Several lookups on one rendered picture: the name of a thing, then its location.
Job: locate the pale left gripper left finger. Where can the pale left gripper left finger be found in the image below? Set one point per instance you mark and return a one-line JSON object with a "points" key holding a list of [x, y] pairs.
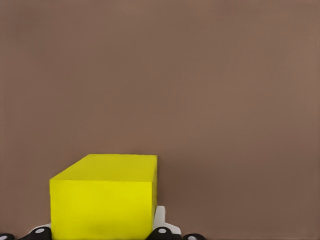
{"points": [[40, 233]]}

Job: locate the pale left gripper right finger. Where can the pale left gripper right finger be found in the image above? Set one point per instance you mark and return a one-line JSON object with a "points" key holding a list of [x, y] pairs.
{"points": [[163, 231]]}

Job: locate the yellow drawer box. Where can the yellow drawer box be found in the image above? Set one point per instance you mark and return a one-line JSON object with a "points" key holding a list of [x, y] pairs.
{"points": [[102, 195]]}

